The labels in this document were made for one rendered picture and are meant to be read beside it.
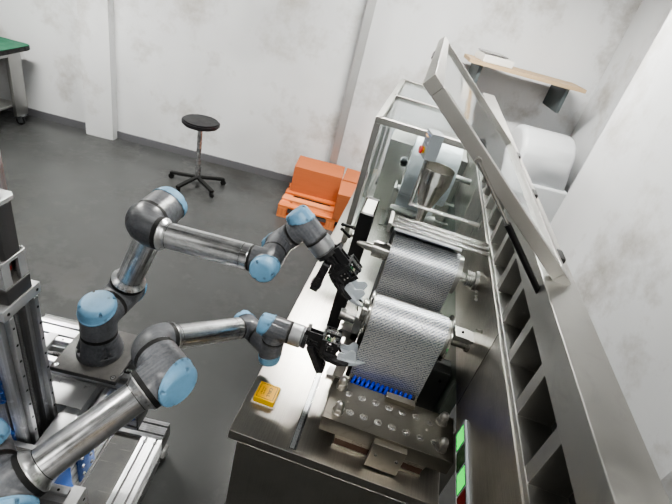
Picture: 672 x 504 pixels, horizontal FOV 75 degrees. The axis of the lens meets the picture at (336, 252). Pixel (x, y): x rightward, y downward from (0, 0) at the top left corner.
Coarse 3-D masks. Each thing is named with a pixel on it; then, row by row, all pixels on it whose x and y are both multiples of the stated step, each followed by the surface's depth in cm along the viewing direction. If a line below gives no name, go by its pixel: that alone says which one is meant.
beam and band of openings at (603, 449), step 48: (528, 288) 105; (576, 288) 99; (528, 336) 98; (576, 336) 83; (528, 384) 89; (576, 384) 72; (528, 432) 87; (576, 432) 67; (624, 432) 65; (528, 480) 77; (576, 480) 64; (624, 480) 58
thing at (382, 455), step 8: (376, 440) 128; (376, 448) 128; (384, 448) 127; (392, 448) 127; (400, 448) 128; (368, 456) 131; (376, 456) 130; (384, 456) 129; (392, 456) 128; (400, 456) 128; (368, 464) 133; (376, 464) 132; (384, 464) 131; (392, 464) 130; (400, 464) 129; (392, 472) 132
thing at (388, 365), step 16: (368, 352) 140; (384, 352) 138; (400, 352) 137; (352, 368) 145; (368, 368) 143; (384, 368) 142; (400, 368) 140; (416, 368) 139; (432, 368) 137; (384, 384) 145; (400, 384) 143; (416, 384) 142
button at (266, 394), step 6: (264, 384) 147; (270, 384) 148; (258, 390) 145; (264, 390) 145; (270, 390) 146; (276, 390) 146; (258, 396) 143; (264, 396) 143; (270, 396) 144; (276, 396) 145; (258, 402) 144; (264, 402) 143; (270, 402) 142
